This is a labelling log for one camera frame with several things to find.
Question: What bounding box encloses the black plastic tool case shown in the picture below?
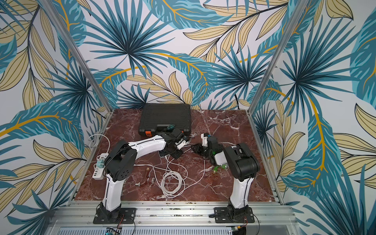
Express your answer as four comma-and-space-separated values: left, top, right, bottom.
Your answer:
138, 103, 192, 137

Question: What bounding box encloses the teal-handled screwdriver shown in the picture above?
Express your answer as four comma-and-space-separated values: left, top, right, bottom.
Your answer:
164, 124, 175, 132

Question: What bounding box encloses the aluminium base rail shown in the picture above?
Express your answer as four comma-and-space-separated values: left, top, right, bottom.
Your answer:
46, 201, 301, 235

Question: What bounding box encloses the aluminium frame post right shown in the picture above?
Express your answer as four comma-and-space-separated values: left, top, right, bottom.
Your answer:
247, 0, 308, 117

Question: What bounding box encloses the white charging cable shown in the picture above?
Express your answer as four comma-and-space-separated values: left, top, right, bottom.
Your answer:
133, 146, 206, 199

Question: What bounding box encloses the brown-handled screwdriver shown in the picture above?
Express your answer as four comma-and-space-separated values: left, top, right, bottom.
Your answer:
140, 167, 152, 187

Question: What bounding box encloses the aluminium frame post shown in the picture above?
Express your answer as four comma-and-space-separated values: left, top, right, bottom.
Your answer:
39, 0, 113, 113
247, 0, 308, 117

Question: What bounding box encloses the aluminium frame post left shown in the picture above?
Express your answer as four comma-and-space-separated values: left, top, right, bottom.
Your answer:
39, 0, 113, 113

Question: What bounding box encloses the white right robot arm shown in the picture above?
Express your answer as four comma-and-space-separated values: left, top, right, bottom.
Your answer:
193, 133, 260, 223

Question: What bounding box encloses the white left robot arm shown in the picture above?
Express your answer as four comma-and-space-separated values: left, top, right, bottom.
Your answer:
92, 130, 190, 224

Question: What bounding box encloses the white power strip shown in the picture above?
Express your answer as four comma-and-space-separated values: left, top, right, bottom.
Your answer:
92, 153, 109, 180

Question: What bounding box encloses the white power strip cord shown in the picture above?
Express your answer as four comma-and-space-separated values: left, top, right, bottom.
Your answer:
87, 133, 111, 155

